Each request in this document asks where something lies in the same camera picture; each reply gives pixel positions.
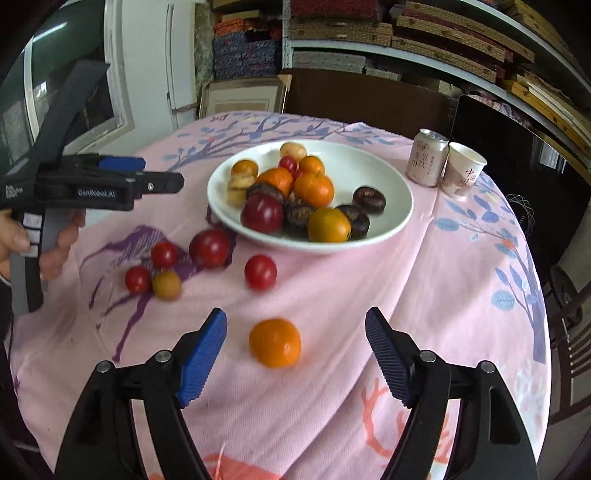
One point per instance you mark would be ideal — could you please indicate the metal shelving unit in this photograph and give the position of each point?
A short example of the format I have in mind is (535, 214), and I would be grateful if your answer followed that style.
(332, 45)

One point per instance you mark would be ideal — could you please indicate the pale peeled water chestnut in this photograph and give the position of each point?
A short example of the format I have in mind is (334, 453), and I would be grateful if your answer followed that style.
(292, 150)

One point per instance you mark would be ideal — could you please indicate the mottled green board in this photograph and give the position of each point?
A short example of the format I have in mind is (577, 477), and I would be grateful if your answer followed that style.
(204, 50)

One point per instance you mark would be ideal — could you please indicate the white door panel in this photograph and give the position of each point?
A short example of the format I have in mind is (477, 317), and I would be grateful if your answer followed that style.
(152, 55)

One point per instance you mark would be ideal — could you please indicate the small yellow cherry tomato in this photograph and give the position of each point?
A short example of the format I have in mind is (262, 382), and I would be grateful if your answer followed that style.
(166, 285)

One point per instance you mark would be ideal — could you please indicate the wooden picture frame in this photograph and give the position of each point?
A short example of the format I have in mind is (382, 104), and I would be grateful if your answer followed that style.
(240, 97)

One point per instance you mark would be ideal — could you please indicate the yellow orange tomato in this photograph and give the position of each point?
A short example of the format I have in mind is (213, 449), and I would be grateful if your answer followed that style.
(328, 225)

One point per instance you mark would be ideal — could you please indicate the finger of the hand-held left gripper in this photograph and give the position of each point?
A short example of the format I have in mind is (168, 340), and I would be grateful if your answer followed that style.
(161, 182)
(122, 163)

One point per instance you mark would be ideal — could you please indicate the black glossy panel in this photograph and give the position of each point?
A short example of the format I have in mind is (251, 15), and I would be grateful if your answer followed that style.
(521, 175)

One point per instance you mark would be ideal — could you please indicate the beige drink can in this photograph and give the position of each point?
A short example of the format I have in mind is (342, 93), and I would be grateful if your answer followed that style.
(425, 161)

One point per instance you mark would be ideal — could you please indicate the stack of woven boxes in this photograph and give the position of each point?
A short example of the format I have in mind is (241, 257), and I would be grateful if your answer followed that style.
(341, 30)

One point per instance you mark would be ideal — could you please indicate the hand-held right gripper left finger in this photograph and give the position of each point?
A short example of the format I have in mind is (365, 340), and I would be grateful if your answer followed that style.
(203, 364)

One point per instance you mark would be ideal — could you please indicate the dark red plum tomato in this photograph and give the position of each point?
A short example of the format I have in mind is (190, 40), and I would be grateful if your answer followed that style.
(262, 213)

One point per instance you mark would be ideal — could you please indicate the person's left hand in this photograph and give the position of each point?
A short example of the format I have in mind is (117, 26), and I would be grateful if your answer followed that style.
(60, 244)

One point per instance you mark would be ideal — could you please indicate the printed paper cup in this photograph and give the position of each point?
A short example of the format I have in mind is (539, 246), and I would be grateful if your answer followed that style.
(461, 173)

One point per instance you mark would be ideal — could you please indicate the window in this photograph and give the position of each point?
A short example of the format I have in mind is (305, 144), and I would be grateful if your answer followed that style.
(104, 108)

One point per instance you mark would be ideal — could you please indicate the red cherry tomato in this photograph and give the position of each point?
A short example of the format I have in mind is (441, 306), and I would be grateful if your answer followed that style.
(164, 254)
(138, 279)
(288, 163)
(298, 173)
(261, 272)

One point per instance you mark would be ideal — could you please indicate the pink deer print tablecloth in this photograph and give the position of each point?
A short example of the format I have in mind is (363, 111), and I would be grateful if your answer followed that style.
(323, 300)

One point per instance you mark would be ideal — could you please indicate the white oval plate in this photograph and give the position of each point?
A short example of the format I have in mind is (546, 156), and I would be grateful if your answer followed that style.
(392, 205)

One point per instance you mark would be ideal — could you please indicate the dark wooden chair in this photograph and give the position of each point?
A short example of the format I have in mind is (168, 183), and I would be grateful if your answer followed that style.
(572, 350)

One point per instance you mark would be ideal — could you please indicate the large red tomato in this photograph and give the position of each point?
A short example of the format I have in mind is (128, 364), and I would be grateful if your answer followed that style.
(210, 248)

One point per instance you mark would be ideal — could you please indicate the small orange tomato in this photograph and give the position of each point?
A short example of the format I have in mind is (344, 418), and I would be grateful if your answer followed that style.
(311, 165)
(244, 168)
(274, 343)

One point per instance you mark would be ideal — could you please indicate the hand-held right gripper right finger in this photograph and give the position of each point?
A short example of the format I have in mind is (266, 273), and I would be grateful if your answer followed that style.
(388, 360)

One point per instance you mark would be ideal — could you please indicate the dark brown wooden board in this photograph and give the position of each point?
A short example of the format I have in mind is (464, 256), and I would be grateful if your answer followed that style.
(369, 106)

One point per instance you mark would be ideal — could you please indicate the stack of wooden frames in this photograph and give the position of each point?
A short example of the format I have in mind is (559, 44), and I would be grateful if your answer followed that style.
(545, 97)

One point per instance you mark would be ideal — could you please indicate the dark purple water chestnut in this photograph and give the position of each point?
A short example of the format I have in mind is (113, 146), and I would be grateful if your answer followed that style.
(299, 219)
(369, 198)
(358, 224)
(265, 190)

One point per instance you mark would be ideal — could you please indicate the stack of blue patterned boxes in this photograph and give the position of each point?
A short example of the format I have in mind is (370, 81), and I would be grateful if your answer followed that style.
(244, 55)

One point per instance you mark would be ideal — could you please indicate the pale yellow tomato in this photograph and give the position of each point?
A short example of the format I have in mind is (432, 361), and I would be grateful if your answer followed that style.
(236, 197)
(242, 182)

